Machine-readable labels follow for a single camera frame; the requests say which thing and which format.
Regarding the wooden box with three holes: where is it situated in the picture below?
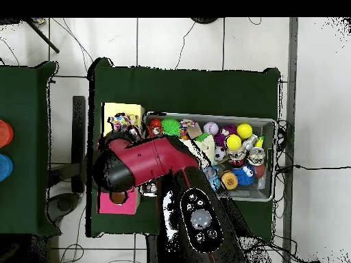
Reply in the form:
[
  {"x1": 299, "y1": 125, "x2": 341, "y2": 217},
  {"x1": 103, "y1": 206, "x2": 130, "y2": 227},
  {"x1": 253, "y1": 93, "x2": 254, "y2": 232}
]
[{"x1": 97, "y1": 101, "x2": 145, "y2": 215}]

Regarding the tiger plush toy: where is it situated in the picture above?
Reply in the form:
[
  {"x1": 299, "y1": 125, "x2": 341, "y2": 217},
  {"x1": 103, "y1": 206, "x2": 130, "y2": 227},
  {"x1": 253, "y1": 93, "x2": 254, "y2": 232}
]
[{"x1": 146, "y1": 118, "x2": 164, "y2": 138}]

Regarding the green spiky rubber ball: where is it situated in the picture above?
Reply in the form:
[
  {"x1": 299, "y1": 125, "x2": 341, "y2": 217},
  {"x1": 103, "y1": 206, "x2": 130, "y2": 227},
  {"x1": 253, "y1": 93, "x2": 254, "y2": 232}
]
[{"x1": 160, "y1": 118, "x2": 181, "y2": 138}]

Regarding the cream waffle cloth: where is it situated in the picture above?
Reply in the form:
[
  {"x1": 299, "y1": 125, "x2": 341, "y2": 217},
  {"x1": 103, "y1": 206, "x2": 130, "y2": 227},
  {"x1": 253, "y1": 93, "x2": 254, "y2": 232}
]
[{"x1": 182, "y1": 134, "x2": 216, "y2": 165}]

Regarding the white baseball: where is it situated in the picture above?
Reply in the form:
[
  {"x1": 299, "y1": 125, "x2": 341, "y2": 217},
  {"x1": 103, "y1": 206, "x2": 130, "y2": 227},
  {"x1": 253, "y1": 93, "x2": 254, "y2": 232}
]
[{"x1": 203, "y1": 121, "x2": 219, "y2": 137}]

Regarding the purple spiky monster toy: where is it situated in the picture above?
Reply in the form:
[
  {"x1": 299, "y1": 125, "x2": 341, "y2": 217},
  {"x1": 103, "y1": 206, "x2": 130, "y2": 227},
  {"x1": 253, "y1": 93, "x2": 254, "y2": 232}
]
[{"x1": 213, "y1": 124, "x2": 238, "y2": 146}]

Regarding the yellow tennis ball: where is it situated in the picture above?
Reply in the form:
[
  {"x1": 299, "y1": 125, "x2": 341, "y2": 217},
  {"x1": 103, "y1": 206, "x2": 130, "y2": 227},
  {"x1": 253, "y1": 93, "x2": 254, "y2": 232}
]
[{"x1": 223, "y1": 134, "x2": 243, "y2": 151}]

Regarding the plain yellow ball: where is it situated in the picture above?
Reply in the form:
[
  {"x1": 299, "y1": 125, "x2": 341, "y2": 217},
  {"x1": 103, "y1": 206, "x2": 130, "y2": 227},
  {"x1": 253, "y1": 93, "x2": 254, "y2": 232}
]
[{"x1": 236, "y1": 123, "x2": 254, "y2": 140}]

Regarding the green cloth on side table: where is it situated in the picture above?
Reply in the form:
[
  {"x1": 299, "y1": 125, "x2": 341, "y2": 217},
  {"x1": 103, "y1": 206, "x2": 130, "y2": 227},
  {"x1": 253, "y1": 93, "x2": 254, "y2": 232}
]
[{"x1": 0, "y1": 60, "x2": 62, "y2": 237}]

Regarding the crushed silver drink can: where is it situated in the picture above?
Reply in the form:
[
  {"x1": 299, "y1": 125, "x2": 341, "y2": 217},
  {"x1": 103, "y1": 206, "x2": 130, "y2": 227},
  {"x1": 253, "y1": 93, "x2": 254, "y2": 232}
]
[{"x1": 246, "y1": 147, "x2": 266, "y2": 166}]

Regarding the orange cup stack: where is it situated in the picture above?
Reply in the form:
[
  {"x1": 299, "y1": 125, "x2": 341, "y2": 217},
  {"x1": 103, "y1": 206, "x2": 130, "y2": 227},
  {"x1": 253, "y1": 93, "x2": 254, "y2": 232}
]
[{"x1": 0, "y1": 119, "x2": 14, "y2": 149}]

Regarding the black rod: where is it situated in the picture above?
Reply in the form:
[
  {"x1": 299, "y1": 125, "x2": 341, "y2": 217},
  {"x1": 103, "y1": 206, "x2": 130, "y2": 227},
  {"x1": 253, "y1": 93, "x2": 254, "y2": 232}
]
[{"x1": 25, "y1": 18, "x2": 60, "y2": 54}]

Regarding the blue cup stack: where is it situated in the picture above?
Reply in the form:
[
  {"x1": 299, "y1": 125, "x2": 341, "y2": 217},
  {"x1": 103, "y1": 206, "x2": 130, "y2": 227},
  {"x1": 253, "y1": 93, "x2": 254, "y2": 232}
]
[{"x1": 0, "y1": 153, "x2": 14, "y2": 182}]

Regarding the black round base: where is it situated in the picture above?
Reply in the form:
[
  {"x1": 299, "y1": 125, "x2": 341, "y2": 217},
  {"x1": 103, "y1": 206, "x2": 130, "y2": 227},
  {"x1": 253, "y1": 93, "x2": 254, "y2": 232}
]
[{"x1": 191, "y1": 17, "x2": 219, "y2": 25}]

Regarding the wire mesh bin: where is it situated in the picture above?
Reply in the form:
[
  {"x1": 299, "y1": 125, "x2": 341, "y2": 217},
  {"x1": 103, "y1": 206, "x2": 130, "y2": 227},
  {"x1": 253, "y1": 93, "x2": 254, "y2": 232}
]
[{"x1": 139, "y1": 111, "x2": 278, "y2": 203}]

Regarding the black power cable with plug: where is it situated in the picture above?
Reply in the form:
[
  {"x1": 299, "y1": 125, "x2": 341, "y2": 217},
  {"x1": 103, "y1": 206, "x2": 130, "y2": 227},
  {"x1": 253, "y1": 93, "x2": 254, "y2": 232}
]
[{"x1": 276, "y1": 163, "x2": 351, "y2": 174}]

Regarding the grey floor cable cover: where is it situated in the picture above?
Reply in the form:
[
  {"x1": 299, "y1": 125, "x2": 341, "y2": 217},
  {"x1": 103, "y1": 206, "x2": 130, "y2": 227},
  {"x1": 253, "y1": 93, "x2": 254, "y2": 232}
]
[{"x1": 282, "y1": 17, "x2": 300, "y2": 263}]

